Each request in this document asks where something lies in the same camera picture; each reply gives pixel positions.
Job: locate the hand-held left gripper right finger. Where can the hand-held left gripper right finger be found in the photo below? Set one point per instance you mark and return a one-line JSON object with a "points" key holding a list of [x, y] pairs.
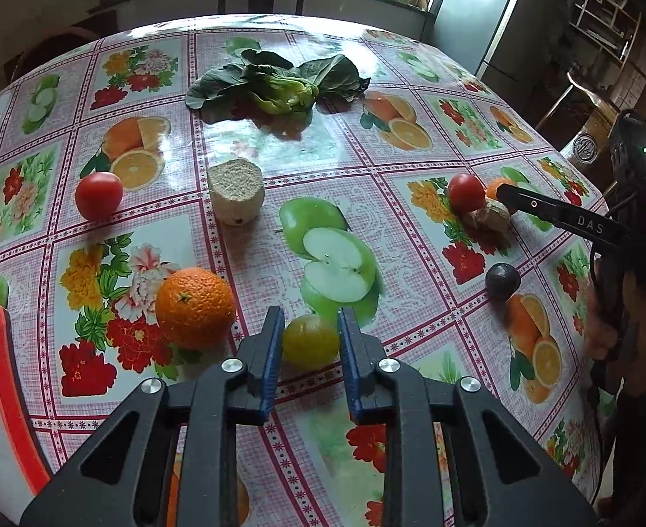
{"points": [[350, 365]]}

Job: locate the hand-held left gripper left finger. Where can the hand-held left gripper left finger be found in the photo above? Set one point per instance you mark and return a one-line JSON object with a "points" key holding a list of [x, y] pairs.
{"points": [[272, 376]]}

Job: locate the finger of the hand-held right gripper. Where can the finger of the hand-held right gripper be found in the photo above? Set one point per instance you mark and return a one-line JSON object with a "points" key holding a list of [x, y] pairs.
{"points": [[564, 218]]}

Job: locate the yellow-green round fruit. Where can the yellow-green round fruit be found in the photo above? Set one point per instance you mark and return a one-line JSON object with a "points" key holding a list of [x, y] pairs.
{"points": [[309, 342]]}

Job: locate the small mandarin orange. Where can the small mandarin orange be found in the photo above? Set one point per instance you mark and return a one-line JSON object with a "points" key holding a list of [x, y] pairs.
{"points": [[496, 186]]}

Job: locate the person's right hand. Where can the person's right hand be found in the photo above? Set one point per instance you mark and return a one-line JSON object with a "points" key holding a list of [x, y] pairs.
{"points": [[603, 321]]}

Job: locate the ginger root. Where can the ginger root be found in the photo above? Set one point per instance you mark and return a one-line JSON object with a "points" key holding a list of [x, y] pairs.
{"points": [[490, 218]]}

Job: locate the dark purple plum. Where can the dark purple plum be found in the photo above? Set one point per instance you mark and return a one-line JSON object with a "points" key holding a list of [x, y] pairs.
{"points": [[502, 281]]}

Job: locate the brown carved wooden chair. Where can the brown carved wooden chair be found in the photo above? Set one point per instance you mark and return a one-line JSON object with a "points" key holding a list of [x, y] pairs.
{"points": [[586, 132]]}

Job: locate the large orange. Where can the large orange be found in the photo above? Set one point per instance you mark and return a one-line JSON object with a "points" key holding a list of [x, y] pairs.
{"points": [[195, 308]]}

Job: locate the small red tomato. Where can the small red tomato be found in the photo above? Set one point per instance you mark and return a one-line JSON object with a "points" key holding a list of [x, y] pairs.
{"points": [[466, 192]]}

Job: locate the fruit and flower print tablecloth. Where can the fruit and flower print tablecloth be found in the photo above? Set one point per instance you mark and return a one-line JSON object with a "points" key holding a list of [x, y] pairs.
{"points": [[323, 175]]}

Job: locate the silver refrigerator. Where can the silver refrigerator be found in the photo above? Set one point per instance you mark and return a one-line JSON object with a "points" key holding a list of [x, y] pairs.
{"points": [[479, 16]]}

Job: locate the large red tomato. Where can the large red tomato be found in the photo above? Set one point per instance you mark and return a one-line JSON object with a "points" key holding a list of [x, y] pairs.
{"points": [[99, 195]]}

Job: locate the green bok choy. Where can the green bok choy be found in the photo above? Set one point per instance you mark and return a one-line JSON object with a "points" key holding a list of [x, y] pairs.
{"points": [[279, 85]]}

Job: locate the dark round-backed chair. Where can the dark round-backed chair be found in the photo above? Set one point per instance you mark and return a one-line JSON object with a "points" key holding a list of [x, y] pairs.
{"points": [[48, 49]]}

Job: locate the wooden wall shelf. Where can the wooden wall shelf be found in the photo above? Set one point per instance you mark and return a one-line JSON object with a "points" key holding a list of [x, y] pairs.
{"points": [[603, 11]]}

